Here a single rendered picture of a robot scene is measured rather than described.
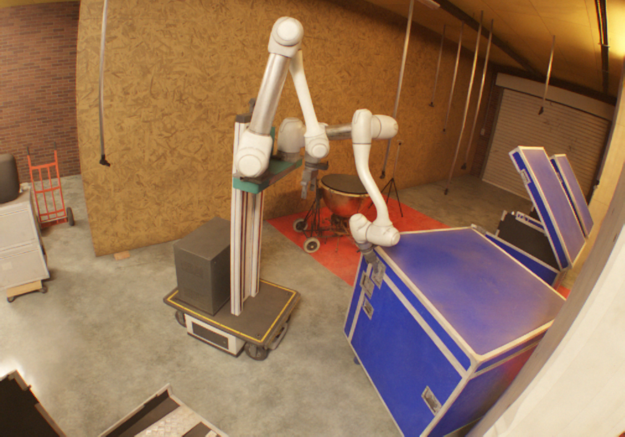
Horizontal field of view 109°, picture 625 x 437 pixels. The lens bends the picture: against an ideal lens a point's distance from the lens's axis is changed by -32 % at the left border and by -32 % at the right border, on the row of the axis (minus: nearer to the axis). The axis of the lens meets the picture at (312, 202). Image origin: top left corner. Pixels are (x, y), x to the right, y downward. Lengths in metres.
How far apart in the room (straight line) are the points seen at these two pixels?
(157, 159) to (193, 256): 1.60
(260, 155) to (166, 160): 2.29
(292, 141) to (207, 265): 1.00
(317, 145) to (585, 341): 1.26
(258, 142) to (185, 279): 1.34
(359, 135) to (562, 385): 1.39
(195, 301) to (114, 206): 1.61
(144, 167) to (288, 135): 1.94
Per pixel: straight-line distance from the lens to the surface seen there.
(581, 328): 0.87
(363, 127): 1.68
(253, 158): 1.45
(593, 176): 8.85
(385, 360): 2.19
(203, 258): 2.23
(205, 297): 2.45
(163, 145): 3.60
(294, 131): 2.10
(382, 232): 1.67
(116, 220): 3.78
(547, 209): 2.96
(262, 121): 1.48
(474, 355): 1.56
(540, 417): 1.05
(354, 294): 2.44
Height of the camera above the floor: 2.07
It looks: 23 degrees down
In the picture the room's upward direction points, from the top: 8 degrees clockwise
